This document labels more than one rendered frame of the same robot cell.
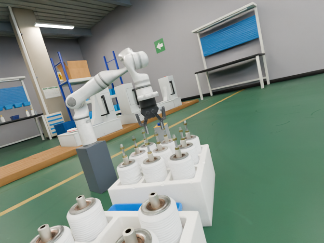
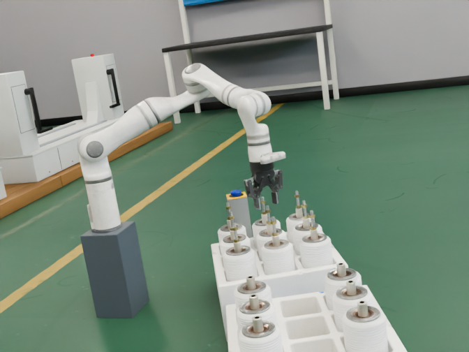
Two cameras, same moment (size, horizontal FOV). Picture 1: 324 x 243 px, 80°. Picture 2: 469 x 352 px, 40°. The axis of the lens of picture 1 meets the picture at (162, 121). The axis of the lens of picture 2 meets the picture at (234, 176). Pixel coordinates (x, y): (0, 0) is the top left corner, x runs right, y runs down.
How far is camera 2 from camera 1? 134 cm
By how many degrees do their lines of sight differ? 23
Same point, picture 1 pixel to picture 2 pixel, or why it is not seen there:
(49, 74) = not seen: outside the picture
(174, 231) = not seen: hidden behind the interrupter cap
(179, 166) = (319, 248)
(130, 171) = (250, 260)
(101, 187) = (132, 306)
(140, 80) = (262, 135)
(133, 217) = (297, 299)
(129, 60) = (252, 107)
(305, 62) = (410, 59)
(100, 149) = (130, 237)
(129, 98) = (18, 113)
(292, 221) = (433, 303)
